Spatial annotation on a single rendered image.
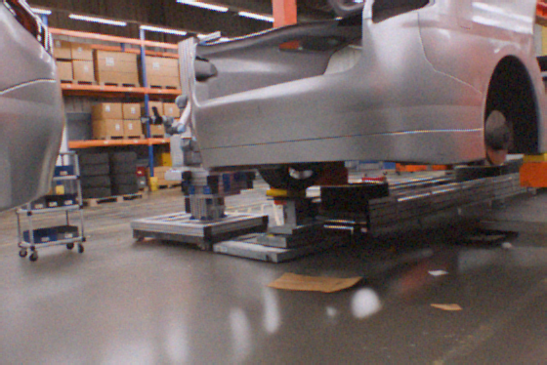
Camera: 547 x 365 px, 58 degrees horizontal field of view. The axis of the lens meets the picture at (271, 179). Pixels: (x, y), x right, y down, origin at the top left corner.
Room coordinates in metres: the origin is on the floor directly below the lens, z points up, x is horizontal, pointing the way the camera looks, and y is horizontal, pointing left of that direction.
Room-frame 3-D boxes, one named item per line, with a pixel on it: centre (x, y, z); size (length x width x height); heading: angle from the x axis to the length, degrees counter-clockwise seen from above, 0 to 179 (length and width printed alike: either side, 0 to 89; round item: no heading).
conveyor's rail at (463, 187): (5.11, -1.72, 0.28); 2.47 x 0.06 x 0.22; 132
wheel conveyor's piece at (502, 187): (6.58, -2.74, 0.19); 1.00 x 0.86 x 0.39; 132
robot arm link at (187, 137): (4.81, 0.78, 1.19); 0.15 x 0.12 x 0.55; 60
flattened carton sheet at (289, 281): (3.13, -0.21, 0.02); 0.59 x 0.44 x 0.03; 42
